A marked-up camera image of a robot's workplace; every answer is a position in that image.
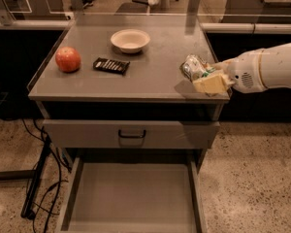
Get red apple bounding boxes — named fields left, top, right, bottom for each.
left=55, top=47, right=81, bottom=73

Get open grey middle drawer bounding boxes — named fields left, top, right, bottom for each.
left=55, top=155, right=207, bottom=233

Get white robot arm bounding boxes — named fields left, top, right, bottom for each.
left=193, top=43, right=291, bottom=94

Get dark snack bar packet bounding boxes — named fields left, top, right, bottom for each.
left=93, top=57, right=130, bottom=75

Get white paper bowl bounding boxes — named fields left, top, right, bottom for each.
left=111, top=29, right=150, bottom=53

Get grey drawer cabinet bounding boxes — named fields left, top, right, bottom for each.
left=28, top=14, right=229, bottom=162

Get closed grey top drawer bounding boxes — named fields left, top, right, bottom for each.
left=44, top=119, right=219, bottom=150

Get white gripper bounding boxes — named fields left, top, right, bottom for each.
left=193, top=49, right=267, bottom=95

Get black floor cables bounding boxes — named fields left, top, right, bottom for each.
left=20, top=118, right=72, bottom=233

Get white horizontal rail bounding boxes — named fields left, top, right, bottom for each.
left=0, top=18, right=291, bottom=35

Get silver green 7up can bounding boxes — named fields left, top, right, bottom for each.
left=179, top=54, right=215, bottom=82

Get black metal stand leg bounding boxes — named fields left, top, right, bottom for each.
left=0, top=137, right=50, bottom=219

